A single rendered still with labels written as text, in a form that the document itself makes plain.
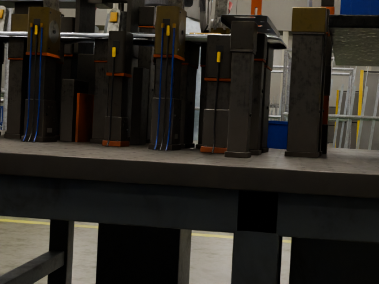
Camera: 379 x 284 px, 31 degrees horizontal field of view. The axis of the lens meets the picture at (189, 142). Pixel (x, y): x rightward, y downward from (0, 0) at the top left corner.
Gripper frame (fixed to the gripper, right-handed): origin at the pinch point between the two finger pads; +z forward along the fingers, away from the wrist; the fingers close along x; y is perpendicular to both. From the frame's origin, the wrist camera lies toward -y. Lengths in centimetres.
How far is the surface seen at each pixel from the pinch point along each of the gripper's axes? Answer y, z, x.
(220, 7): -0.1, -9.0, -19.7
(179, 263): 19, 75, -57
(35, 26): 40.3, 2.1, 17.7
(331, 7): -32.1, -8.4, -18.6
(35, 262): 72, 78, -51
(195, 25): 167, -110, -716
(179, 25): 2.6, 2.3, 18.8
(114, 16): 31.9, -6.2, -17.6
